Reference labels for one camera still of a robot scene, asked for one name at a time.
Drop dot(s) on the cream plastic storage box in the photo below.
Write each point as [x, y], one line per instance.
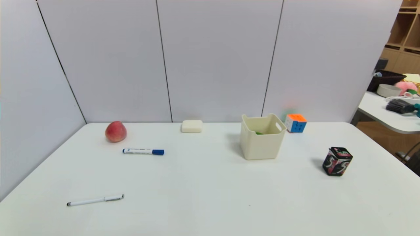
[261, 144]

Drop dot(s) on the black patterned tin box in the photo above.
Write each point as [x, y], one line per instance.
[337, 161]

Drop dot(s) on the white soap bar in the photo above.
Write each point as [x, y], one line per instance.
[191, 126]

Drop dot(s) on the blue capped white marker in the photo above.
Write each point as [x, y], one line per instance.
[143, 151]

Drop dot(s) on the colourful puzzle cube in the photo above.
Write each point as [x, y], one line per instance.
[296, 123]

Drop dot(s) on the red peach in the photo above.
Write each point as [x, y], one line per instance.
[115, 131]

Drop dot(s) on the white stylus pen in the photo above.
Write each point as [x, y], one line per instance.
[95, 200]

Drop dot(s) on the white side table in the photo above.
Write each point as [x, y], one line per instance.
[387, 113]

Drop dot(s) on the black wicker basket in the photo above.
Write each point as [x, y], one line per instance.
[385, 79]

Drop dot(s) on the grey round bowl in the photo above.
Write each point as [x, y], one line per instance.
[388, 90]

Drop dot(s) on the black brush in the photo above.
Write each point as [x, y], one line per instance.
[398, 106]

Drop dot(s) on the pink plush toy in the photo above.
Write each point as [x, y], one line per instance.
[406, 87]

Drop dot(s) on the wooden shelf unit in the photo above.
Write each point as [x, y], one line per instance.
[403, 39]

